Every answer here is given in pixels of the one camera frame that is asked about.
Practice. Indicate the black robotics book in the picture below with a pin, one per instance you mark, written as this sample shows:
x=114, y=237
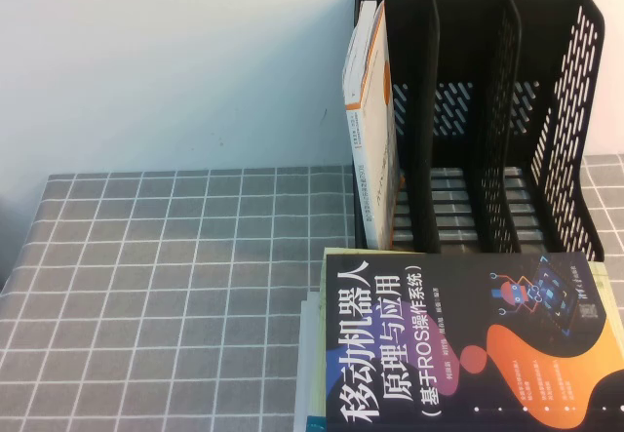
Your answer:
x=463, y=354

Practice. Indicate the white orange book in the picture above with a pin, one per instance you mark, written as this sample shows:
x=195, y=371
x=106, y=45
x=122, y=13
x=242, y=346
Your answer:
x=378, y=134

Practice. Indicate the yellow green mechanisms book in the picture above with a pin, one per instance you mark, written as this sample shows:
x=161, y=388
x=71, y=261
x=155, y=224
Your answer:
x=323, y=305

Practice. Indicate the pale grey book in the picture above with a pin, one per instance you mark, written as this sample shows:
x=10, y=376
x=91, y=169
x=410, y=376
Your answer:
x=306, y=354

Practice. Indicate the black perforated book stand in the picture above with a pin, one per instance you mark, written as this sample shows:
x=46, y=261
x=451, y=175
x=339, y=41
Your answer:
x=560, y=125

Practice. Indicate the grey checkered tablecloth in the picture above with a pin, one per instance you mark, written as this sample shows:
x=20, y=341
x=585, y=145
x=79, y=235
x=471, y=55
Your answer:
x=146, y=281

